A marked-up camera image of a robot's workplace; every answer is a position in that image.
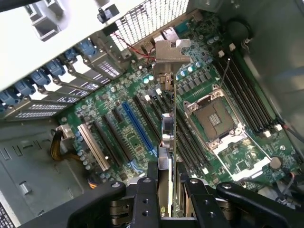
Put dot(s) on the long black expansion slot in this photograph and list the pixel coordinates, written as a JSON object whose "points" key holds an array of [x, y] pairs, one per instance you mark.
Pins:
{"points": [[117, 139], [107, 143], [147, 118]]}

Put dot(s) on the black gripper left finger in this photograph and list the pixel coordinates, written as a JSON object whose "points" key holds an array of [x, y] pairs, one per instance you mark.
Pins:
{"points": [[145, 202]]}

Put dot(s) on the green motherboard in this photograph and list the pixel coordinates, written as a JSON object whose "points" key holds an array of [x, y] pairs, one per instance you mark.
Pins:
{"points": [[197, 54]]}

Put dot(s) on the CPU socket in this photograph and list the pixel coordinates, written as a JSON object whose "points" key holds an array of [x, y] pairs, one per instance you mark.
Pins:
{"points": [[213, 116]]}

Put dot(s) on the blue VGA port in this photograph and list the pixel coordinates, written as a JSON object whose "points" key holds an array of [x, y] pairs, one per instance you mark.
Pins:
{"points": [[182, 27]]}

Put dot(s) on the silver coin battery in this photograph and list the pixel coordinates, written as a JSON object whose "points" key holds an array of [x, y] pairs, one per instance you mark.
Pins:
{"points": [[276, 162]]}

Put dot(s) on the short black expansion slot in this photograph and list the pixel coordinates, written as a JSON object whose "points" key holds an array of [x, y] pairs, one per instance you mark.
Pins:
{"points": [[117, 116]]}

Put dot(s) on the black RAM slot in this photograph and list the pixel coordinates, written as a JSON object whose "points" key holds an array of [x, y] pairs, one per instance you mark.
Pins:
{"points": [[251, 92], [257, 89], [244, 95], [192, 147], [237, 97], [197, 140], [154, 110]]}

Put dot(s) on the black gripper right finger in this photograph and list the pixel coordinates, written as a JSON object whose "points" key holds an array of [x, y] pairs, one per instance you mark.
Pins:
{"points": [[204, 206]]}

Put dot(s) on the round black speaker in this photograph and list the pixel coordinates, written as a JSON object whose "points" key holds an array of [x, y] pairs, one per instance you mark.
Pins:
{"points": [[238, 32]]}

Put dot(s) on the grey open PC case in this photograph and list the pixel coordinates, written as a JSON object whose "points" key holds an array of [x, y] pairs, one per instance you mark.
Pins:
{"points": [[273, 59]]}

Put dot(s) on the blue expansion slot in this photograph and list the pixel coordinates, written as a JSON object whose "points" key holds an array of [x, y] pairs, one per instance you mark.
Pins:
{"points": [[137, 127]]}

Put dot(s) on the white expansion slot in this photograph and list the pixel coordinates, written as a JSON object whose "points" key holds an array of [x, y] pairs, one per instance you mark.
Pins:
{"points": [[93, 147]]}

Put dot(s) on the black plastic clip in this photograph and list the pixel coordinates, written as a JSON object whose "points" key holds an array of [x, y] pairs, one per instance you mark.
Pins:
{"points": [[105, 14]]}

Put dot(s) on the silver ethernet port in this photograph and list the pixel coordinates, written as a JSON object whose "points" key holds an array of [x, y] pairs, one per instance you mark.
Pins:
{"points": [[169, 34]]}

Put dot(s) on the silver slot cover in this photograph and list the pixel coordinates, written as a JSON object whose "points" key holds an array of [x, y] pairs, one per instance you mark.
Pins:
{"points": [[107, 69], [47, 107], [88, 86], [35, 115], [69, 98]]}

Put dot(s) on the blue slot latch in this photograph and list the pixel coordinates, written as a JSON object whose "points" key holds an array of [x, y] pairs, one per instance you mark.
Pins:
{"points": [[40, 78], [8, 97], [70, 55], [55, 67], [23, 87], [88, 48]]}

